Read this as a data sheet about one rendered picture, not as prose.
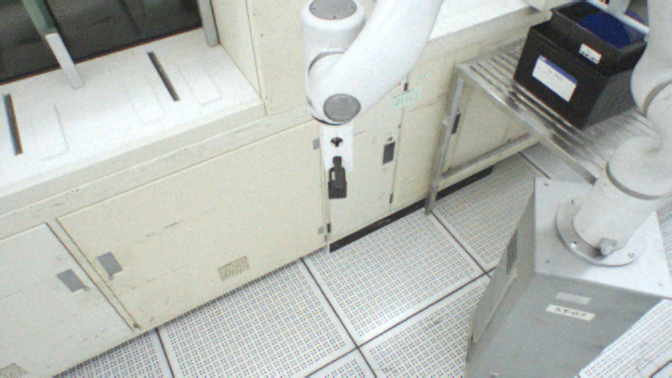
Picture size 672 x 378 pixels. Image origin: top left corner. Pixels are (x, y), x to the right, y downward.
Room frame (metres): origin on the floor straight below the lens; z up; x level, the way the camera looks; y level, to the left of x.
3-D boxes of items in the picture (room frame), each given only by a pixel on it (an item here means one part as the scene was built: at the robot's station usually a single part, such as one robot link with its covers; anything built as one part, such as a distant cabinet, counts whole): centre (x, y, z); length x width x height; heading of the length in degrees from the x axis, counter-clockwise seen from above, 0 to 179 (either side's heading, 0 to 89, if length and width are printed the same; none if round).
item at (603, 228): (0.62, -0.59, 0.85); 0.19 x 0.19 x 0.18
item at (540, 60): (1.14, -0.71, 0.85); 0.28 x 0.28 x 0.17; 29
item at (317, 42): (0.56, 0.01, 1.26); 0.09 x 0.08 x 0.13; 6
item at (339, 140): (0.57, 0.01, 1.12); 0.10 x 0.07 x 0.11; 5
